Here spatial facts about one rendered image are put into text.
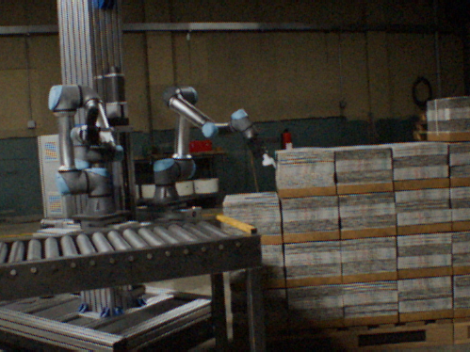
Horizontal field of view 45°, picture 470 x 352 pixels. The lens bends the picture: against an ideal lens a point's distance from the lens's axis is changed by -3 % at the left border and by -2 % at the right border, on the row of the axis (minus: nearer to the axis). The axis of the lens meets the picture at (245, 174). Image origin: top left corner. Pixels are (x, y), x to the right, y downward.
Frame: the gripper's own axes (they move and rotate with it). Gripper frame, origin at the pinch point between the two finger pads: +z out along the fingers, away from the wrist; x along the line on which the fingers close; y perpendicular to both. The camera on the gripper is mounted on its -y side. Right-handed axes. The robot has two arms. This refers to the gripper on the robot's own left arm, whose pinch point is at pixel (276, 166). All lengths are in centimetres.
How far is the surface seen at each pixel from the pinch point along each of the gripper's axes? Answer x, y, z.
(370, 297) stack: 18, -4, 83
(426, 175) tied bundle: 18, -61, 44
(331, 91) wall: -737, -155, -6
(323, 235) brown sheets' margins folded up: 18.1, -0.8, 41.6
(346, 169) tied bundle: 17.4, -28.3, 19.6
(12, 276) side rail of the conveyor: 128, 92, -25
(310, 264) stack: 18, 13, 50
